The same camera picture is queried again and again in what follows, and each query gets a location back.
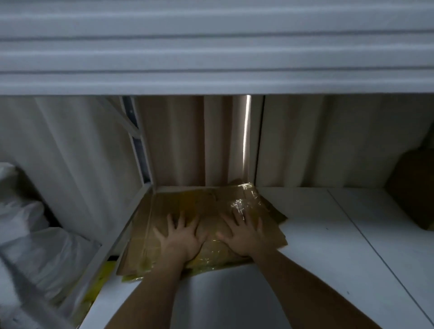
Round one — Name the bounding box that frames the white metal shelf beam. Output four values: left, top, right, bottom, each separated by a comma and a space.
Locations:
56, 182, 156, 329

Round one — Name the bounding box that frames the person's left hand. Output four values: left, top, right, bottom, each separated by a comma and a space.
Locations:
153, 210, 209, 269

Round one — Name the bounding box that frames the person's right forearm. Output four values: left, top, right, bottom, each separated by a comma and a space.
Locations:
251, 247, 382, 329

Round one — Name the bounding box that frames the person's left forearm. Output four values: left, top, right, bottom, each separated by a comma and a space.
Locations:
104, 255, 194, 329

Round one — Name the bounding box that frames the yellow packet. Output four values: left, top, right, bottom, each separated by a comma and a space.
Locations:
75, 260, 118, 317

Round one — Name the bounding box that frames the person's right hand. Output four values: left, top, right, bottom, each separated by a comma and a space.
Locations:
216, 208, 272, 262

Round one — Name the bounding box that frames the white plastic bag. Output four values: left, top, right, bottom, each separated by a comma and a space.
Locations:
0, 162, 102, 329

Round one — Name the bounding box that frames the plain brown cardboard box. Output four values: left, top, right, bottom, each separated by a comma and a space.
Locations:
116, 188, 224, 282

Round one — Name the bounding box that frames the cardboard box shiny tape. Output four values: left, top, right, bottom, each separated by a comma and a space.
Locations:
159, 180, 289, 270

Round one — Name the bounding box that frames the white metal shelf upright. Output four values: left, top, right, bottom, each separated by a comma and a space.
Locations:
121, 96, 156, 191

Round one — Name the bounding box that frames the white shelf board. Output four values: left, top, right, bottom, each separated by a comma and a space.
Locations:
80, 186, 434, 329

